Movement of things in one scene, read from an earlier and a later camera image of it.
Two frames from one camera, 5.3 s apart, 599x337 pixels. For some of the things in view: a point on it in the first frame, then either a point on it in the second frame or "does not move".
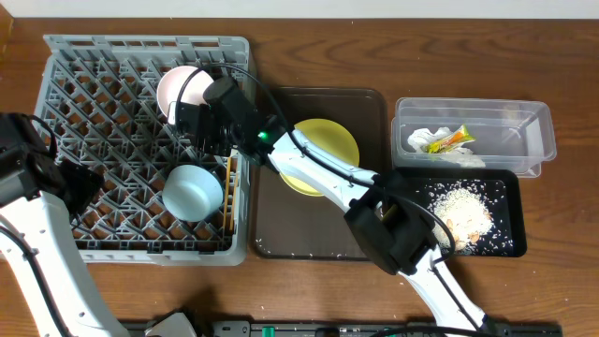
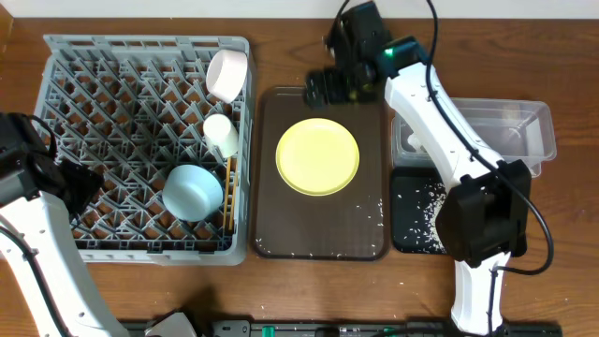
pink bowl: [193, 90] to [226, 74]
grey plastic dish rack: [99, 95] does not move
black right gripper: [188, 123] to [325, 91]
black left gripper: [81, 185] does not move
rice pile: [466, 207] to [432, 242]
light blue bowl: [191, 193] does not move
